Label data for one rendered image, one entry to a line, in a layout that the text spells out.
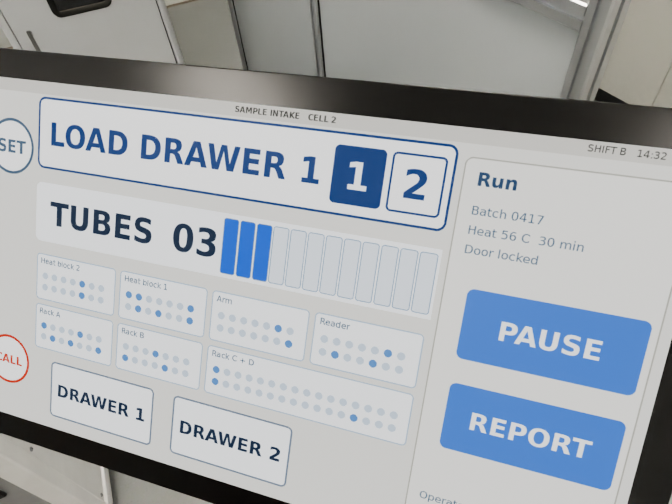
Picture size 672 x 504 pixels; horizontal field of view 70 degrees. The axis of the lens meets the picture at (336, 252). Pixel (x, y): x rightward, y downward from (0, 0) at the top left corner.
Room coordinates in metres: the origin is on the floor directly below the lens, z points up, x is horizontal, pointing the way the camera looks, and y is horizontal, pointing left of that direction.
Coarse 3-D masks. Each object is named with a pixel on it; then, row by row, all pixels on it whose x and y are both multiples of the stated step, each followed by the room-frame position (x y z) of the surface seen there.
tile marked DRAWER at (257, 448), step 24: (192, 408) 0.16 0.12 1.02; (216, 408) 0.15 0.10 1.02; (192, 432) 0.14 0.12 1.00; (216, 432) 0.14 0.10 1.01; (240, 432) 0.14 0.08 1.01; (264, 432) 0.13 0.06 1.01; (288, 432) 0.13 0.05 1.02; (192, 456) 0.13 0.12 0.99; (216, 456) 0.13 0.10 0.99; (240, 456) 0.12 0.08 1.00; (264, 456) 0.12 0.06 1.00; (288, 456) 0.12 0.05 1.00; (264, 480) 0.11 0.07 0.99
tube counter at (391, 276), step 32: (192, 224) 0.24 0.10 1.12; (224, 224) 0.23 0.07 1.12; (256, 224) 0.23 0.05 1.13; (288, 224) 0.22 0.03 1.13; (192, 256) 0.23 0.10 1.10; (224, 256) 0.22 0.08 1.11; (256, 256) 0.21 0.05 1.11; (288, 256) 0.21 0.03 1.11; (320, 256) 0.20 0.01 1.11; (352, 256) 0.20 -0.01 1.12; (384, 256) 0.19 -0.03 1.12; (416, 256) 0.19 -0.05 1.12; (288, 288) 0.19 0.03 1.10; (320, 288) 0.19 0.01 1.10; (352, 288) 0.18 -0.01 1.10; (384, 288) 0.18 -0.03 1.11; (416, 288) 0.17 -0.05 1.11
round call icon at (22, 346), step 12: (0, 336) 0.23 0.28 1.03; (12, 336) 0.22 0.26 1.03; (0, 348) 0.22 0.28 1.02; (12, 348) 0.22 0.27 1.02; (24, 348) 0.22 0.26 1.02; (0, 360) 0.22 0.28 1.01; (12, 360) 0.21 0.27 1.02; (24, 360) 0.21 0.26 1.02; (0, 372) 0.21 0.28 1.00; (12, 372) 0.21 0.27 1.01; (24, 372) 0.20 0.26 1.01; (12, 384) 0.20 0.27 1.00; (24, 384) 0.20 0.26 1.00
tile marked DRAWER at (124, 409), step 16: (64, 368) 0.20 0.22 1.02; (80, 368) 0.19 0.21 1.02; (64, 384) 0.19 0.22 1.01; (80, 384) 0.19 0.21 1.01; (96, 384) 0.18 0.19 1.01; (112, 384) 0.18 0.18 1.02; (128, 384) 0.18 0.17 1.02; (64, 400) 0.18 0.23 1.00; (80, 400) 0.18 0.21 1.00; (96, 400) 0.18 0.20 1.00; (112, 400) 0.17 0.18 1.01; (128, 400) 0.17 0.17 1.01; (144, 400) 0.17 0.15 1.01; (64, 416) 0.17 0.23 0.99; (80, 416) 0.17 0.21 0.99; (96, 416) 0.17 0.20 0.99; (112, 416) 0.16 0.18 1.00; (128, 416) 0.16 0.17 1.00; (144, 416) 0.16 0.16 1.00; (112, 432) 0.16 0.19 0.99; (128, 432) 0.15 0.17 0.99; (144, 432) 0.15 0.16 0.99
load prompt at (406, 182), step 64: (64, 128) 0.31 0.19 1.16; (128, 128) 0.29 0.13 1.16; (192, 128) 0.28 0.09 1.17; (256, 128) 0.27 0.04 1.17; (320, 128) 0.25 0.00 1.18; (192, 192) 0.25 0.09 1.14; (256, 192) 0.24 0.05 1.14; (320, 192) 0.23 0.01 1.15; (384, 192) 0.22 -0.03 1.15; (448, 192) 0.21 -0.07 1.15
